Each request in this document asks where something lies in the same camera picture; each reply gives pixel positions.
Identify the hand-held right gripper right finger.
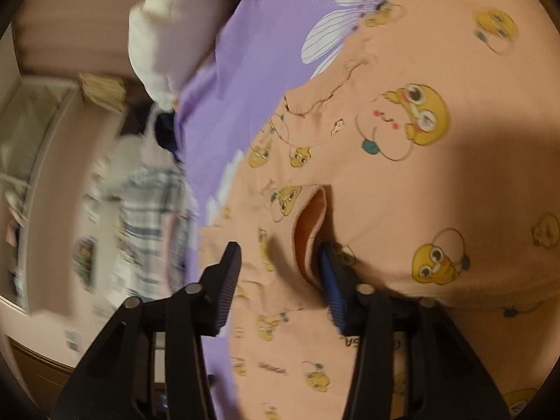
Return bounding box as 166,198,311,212
316,241,510,420

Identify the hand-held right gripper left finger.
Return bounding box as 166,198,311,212
50,241,243,420

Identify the orange cartoon print garment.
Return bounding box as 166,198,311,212
199,0,560,420

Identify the grey plaid cloth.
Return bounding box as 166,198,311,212
87,166,197,302

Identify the dark navy cloth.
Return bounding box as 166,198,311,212
153,111,182,162

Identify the white shelf cabinet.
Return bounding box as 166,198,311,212
0,74,75,311

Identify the beige woven basket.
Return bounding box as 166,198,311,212
78,72,127,110

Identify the purple floral bed sheet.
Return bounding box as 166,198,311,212
173,0,414,420

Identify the white fluffy blanket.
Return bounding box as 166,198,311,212
128,0,267,110

